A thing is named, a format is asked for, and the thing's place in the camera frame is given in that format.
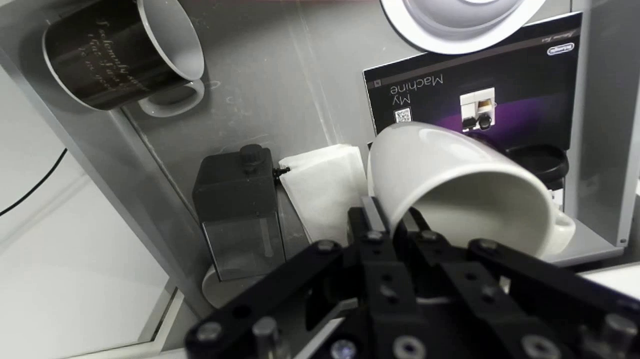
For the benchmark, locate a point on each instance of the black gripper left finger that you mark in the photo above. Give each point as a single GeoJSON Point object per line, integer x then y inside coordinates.
{"type": "Point", "coordinates": [372, 300]}

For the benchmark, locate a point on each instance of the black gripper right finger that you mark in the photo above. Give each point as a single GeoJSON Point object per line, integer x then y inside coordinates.
{"type": "Point", "coordinates": [506, 300]}

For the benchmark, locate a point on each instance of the white ceramic mug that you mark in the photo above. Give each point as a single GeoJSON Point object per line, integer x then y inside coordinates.
{"type": "Point", "coordinates": [433, 167]}

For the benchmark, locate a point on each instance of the grey kitchen drawer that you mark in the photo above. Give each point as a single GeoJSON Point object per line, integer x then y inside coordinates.
{"type": "Point", "coordinates": [266, 87]}

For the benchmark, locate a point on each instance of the black mug gold lettering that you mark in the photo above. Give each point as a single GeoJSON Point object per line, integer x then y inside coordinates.
{"type": "Point", "coordinates": [107, 57]}

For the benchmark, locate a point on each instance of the white paper napkin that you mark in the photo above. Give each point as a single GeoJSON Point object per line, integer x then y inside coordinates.
{"type": "Point", "coordinates": [326, 187]}

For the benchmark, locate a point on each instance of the black box with purple print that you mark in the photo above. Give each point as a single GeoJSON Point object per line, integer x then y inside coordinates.
{"type": "Point", "coordinates": [520, 87]}

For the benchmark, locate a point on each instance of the white ceramic bowl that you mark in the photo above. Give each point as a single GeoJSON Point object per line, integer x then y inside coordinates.
{"type": "Point", "coordinates": [461, 23]}

